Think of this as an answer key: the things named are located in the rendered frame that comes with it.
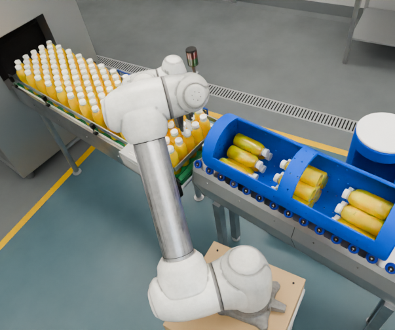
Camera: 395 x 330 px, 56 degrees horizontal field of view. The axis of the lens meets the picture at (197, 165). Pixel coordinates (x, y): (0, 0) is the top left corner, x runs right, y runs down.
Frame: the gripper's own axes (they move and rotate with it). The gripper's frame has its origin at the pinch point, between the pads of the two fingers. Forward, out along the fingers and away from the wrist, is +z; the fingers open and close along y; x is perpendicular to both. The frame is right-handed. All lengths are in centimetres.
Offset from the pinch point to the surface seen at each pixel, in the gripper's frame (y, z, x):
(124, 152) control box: -29.3, 0.5, 15.8
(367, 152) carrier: 42, 11, -78
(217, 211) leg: -6, 52, -20
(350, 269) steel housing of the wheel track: -11, 25, -96
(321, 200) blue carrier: 7, 14, -73
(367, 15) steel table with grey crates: 287, 82, 9
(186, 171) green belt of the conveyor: -10.6, 20.7, -5.1
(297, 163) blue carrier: -1, -12, -62
